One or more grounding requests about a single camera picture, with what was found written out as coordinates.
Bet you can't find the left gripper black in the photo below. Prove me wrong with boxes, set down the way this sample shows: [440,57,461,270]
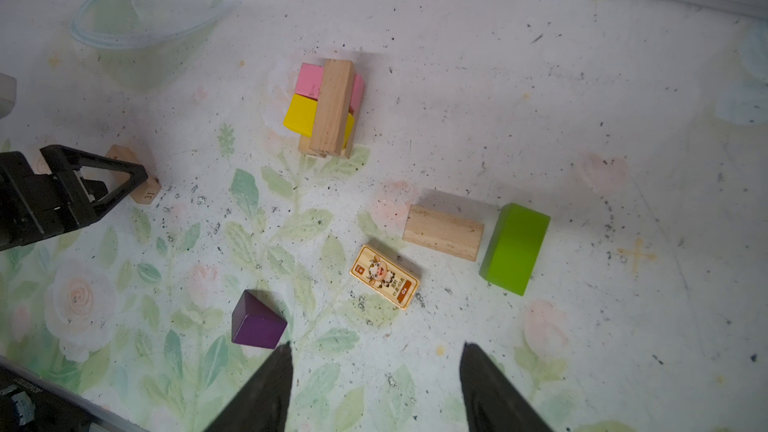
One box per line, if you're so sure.
[1,145,149,251]

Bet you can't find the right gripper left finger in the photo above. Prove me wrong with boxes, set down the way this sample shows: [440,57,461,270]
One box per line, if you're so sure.
[206,343,294,432]

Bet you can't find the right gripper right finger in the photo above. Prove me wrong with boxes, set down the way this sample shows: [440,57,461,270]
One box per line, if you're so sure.
[459,343,552,432]

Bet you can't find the plain wood block numbered 31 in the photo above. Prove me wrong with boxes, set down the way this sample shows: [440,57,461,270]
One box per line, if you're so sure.
[104,144,163,206]

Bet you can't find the yellow wood block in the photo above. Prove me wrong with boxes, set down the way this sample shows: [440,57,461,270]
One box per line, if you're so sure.
[283,94,355,138]

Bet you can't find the pink wood block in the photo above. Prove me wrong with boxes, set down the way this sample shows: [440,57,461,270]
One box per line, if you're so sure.
[295,63,365,115]

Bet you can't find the plain wood block numbered 11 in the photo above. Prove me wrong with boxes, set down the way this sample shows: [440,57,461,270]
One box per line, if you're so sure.
[309,59,356,156]

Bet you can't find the purple wood block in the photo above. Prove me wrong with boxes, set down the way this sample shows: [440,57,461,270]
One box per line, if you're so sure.
[231,290,287,350]

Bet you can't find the green wood block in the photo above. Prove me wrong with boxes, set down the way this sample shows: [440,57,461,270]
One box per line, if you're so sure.
[480,203,551,296]

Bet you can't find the cartoon printed wood block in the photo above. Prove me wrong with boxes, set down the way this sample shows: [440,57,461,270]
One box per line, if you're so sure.
[350,244,420,310]

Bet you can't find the wide plain wood block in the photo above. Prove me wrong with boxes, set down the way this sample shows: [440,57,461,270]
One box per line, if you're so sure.
[402,205,484,262]

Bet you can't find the aluminium mounting rail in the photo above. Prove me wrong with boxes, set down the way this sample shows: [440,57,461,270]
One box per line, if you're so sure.
[1,357,143,432]

